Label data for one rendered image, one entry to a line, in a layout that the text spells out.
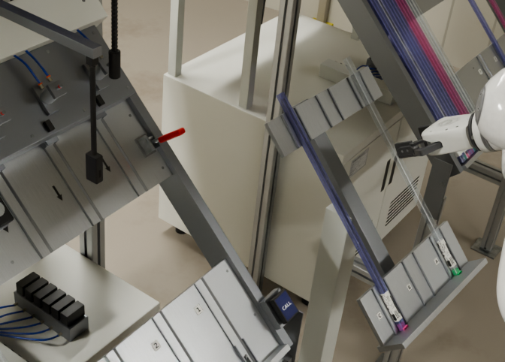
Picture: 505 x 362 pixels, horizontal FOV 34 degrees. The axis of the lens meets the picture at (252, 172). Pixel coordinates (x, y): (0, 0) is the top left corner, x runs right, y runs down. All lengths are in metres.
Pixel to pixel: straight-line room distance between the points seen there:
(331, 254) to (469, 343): 1.04
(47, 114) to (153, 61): 2.64
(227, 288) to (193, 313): 0.09
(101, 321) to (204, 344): 0.33
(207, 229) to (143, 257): 1.30
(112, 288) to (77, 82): 0.55
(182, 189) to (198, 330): 0.26
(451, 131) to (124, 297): 0.74
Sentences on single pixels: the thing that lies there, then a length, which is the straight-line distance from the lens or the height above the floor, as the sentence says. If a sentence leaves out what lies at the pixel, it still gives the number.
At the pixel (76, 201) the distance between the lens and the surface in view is 1.38.
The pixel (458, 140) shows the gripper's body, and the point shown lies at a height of 1.05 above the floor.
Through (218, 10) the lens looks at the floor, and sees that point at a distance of 4.53.
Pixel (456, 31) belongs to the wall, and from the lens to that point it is 4.24.
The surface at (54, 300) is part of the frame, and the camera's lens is 1.68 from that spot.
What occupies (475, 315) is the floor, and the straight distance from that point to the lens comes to 2.82.
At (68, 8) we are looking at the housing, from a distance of 1.43.
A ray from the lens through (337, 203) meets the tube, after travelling 1.56.
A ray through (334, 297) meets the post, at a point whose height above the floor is 0.61.
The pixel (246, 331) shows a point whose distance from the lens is 1.51.
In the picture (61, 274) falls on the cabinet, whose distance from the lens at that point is 1.82.
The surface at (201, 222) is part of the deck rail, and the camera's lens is 1.51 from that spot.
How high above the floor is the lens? 1.84
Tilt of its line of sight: 35 degrees down
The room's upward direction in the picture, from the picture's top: 7 degrees clockwise
